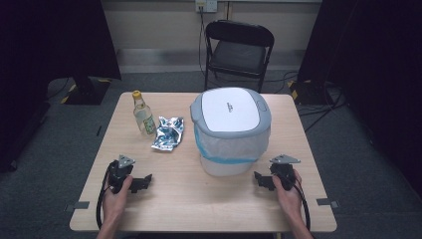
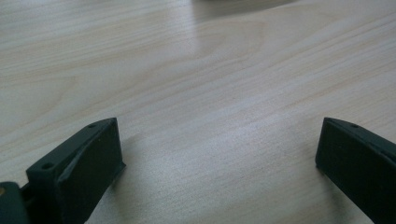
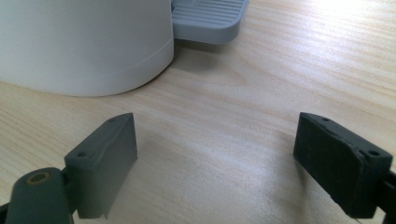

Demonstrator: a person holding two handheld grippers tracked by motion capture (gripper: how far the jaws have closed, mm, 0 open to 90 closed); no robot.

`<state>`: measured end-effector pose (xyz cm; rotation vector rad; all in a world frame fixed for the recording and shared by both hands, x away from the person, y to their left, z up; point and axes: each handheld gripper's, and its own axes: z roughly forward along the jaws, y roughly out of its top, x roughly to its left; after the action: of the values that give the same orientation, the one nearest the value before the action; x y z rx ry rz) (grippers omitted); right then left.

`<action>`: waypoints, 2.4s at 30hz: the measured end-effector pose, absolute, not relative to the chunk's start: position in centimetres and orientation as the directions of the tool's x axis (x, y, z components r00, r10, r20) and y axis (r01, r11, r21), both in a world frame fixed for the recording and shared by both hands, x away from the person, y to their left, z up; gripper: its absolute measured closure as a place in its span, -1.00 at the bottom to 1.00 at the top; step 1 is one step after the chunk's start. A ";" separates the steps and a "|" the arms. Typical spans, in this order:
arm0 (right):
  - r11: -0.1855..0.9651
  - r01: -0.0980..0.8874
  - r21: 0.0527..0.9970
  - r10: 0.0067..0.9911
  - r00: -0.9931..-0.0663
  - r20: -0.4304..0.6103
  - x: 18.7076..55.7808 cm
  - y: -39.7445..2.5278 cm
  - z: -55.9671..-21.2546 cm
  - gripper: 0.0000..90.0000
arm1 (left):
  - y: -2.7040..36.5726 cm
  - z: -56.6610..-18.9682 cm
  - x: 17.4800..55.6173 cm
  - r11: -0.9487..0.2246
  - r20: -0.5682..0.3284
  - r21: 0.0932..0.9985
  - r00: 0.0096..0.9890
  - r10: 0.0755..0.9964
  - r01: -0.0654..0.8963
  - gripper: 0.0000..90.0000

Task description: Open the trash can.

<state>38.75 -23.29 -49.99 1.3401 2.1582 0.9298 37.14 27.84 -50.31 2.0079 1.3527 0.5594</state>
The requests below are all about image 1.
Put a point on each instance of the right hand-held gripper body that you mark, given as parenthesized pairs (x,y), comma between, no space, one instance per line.
(284,172)

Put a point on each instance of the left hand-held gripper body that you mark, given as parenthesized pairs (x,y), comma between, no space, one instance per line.
(117,174)

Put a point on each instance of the white plastic bin liner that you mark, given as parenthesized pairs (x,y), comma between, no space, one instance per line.
(232,146)

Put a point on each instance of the silver blue packet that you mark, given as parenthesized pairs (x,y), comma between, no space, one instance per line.
(168,132)

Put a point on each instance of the clear bottle with yellow cap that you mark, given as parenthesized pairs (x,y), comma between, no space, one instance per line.
(144,116)

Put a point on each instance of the white and grey pedal bin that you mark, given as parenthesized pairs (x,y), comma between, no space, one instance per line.
(232,113)

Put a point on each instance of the person's left hand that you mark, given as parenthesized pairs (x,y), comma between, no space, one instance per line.
(114,202)

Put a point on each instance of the person's right hand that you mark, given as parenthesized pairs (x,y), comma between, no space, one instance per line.
(290,200)

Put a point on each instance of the grey tape tab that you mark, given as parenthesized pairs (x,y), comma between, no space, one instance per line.
(326,202)
(78,205)

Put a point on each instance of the black stand base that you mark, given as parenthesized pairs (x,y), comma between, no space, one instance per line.
(86,93)
(307,94)

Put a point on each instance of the black folding chair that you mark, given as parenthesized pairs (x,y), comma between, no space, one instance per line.
(239,56)

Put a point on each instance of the dark curtain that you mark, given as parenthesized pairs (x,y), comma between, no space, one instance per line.
(49,40)
(371,66)

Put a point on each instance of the white wall socket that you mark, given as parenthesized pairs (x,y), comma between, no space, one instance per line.
(206,5)

